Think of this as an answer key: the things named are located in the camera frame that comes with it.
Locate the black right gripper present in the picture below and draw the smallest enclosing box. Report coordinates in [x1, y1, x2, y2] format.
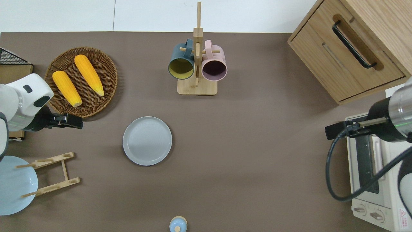
[325, 119, 370, 141]

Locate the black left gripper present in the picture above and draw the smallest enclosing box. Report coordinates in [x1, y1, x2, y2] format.
[48, 113, 83, 130]

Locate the gray round plate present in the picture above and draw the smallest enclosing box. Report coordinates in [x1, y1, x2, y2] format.
[123, 116, 173, 166]

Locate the wooden plate rack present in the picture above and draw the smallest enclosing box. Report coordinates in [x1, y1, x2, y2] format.
[16, 152, 81, 198]

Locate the light blue plate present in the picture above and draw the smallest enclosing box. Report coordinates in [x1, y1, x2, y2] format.
[0, 156, 38, 216]

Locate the yellow corn cob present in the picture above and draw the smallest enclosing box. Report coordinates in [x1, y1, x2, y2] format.
[74, 54, 105, 97]
[52, 71, 82, 107]

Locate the brown wicker basket tray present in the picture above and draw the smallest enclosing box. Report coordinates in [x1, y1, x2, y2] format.
[44, 47, 118, 118]

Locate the wooden drawer cabinet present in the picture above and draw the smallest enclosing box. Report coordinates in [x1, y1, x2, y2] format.
[287, 0, 412, 105]

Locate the cream toaster oven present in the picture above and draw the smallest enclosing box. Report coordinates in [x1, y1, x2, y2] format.
[345, 113, 412, 232]

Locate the teal ceramic mug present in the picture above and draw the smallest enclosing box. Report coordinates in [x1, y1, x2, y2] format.
[168, 39, 195, 80]

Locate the wooden mug tree stand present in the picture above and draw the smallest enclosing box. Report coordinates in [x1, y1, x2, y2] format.
[177, 2, 221, 95]

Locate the pink ceramic mug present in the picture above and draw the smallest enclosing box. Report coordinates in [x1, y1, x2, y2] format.
[201, 40, 228, 81]

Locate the light blue lidded jar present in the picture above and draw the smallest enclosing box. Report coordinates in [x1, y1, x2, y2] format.
[170, 216, 188, 232]

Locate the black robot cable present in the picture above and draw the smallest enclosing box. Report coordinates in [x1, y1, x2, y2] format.
[325, 127, 412, 202]

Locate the cream oven door handle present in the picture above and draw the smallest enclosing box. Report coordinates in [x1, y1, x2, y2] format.
[373, 137, 386, 181]

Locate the black cabinet handle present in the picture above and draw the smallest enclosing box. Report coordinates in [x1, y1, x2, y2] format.
[332, 20, 377, 69]

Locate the black wire basket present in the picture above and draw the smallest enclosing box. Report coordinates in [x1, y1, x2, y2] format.
[0, 47, 31, 65]

